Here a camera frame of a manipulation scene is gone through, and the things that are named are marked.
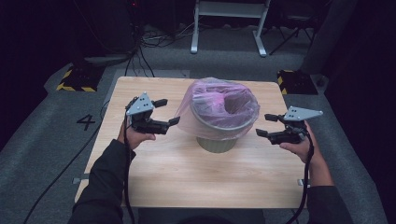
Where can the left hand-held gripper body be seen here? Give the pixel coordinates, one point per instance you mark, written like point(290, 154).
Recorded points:
point(146, 126)

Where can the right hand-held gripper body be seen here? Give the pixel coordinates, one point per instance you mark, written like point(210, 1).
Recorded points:
point(292, 135)

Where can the green plastic bin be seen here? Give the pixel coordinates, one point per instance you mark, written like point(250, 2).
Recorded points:
point(214, 146)

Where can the pink plastic bag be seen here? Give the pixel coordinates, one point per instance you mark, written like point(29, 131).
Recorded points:
point(218, 93)

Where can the person's left hand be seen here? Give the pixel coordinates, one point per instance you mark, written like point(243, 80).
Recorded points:
point(134, 138)

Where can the person's right hand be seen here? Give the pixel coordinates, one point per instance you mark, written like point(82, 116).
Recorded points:
point(306, 151)

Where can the black yellow striped floor plate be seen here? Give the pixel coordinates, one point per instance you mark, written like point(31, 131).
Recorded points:
point(81, 79)
point(297, 82)

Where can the dark equipment stand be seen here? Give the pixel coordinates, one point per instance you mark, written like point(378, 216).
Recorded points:
point(107, 59)

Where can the black tripod stand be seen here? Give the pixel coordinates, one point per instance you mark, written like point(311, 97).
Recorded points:
point(292, 31)

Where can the grey pillar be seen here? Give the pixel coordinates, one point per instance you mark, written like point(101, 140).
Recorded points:
point(327, 34)

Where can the white-framed desk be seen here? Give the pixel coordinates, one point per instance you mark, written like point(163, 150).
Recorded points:
point(229, 9)

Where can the small metal table bracket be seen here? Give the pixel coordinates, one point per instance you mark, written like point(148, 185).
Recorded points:
point(80, 180)
point(301, 182)

